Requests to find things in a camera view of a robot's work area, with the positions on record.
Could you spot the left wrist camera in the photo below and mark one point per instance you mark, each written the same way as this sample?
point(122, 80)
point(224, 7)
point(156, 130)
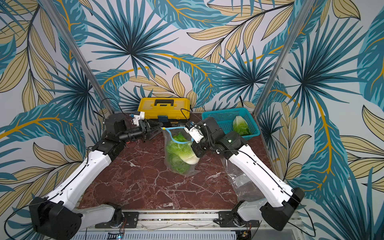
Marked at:
point(137, 117)

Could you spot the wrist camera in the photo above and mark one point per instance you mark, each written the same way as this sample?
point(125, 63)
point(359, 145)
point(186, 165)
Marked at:
point(194, 131)
point(137, 117)

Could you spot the chinese cabbage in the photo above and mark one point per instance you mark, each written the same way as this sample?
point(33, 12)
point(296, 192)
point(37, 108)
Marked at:
point(190, 158)
point(240, 126)
point(174, 152)

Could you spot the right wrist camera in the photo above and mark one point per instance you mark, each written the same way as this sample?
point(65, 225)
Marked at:
point(194, 131)

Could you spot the right aluminium frame post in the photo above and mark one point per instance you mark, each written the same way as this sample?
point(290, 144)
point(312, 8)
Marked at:
point(300, 20)

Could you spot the left aluminium frame post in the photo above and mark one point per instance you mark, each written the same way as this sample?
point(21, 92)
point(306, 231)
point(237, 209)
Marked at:
point(70, 17)

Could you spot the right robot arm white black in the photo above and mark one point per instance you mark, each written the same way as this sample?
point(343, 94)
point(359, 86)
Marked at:
point(280, 201)

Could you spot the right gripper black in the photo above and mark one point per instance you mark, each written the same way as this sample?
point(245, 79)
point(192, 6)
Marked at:
point(198, 148)

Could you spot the yellow black toolbox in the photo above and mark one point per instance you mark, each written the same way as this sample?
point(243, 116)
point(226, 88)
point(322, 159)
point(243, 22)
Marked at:
point(171, 112)

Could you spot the teal plastic basket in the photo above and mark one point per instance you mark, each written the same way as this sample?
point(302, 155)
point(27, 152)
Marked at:
point(225, 118)

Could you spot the aluminium frame post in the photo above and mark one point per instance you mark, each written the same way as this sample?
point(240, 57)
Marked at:
point(70, 17)
point(300, 20)

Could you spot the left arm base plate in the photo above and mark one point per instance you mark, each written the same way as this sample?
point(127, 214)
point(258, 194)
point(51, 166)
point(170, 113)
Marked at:
point(126, 220)

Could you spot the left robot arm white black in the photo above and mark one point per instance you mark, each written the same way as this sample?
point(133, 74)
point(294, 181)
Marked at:
point(56, 215)

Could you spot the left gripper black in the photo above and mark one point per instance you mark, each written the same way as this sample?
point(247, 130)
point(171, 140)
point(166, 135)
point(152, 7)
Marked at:
point(146, 128)

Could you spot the clear zipper bag blue seal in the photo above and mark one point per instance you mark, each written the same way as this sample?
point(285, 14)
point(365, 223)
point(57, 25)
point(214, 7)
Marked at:
point(168, 135)

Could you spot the front aluminium rail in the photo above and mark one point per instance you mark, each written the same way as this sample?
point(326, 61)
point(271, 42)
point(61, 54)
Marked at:
point(186, 225)

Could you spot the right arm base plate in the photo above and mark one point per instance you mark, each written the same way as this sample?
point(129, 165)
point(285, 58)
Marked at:
point(227, 219)

